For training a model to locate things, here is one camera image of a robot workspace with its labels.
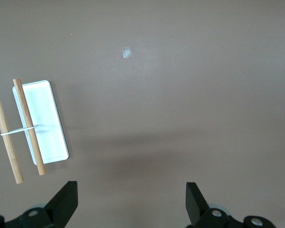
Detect brown wooden rod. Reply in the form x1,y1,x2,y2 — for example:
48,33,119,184
0,81,24,184
12,78,47,176

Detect white rubber band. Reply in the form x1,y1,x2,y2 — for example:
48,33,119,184
0,123,38,136

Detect white rectangular tray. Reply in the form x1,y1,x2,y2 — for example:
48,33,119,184
12,80,69,165

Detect clear tape piece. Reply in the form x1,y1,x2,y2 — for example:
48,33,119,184
121,46,133,59

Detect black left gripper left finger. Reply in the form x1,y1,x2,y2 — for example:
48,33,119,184
5,180,78,228

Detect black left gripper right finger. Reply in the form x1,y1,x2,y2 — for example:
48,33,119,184
184,182,276,228

